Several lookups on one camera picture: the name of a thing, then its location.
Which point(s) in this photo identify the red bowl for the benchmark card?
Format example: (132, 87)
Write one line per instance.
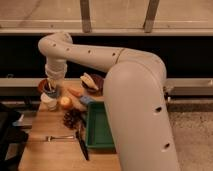
(43, 86)

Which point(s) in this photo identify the black handled knife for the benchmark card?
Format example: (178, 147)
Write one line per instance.
(81, 141)

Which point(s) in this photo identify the white cup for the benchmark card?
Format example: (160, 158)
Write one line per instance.
(51, 103)

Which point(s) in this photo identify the dark purple plate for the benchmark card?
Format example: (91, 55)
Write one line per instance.
(98, 81)

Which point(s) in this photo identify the orange carrot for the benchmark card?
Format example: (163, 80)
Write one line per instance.
(75, 93)

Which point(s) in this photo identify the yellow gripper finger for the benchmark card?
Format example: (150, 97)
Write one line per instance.
(51, 84)

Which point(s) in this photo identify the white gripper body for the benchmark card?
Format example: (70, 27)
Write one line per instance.
(56, 69)

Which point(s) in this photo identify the small metal cup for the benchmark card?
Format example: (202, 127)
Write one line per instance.
(53, 88)

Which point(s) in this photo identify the black chair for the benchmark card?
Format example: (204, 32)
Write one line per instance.
(9, 134)

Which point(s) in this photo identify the green plastic tray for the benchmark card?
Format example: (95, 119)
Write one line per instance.
(98, 134)

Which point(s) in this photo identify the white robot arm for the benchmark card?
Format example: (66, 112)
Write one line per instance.
(133, 96)

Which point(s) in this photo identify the red yellow apple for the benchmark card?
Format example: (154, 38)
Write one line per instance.
(66, 103)

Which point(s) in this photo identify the pine cone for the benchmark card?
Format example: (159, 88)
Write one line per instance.
(72, 119)

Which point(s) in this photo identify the silver fork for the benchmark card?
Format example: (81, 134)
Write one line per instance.
(50, 138)

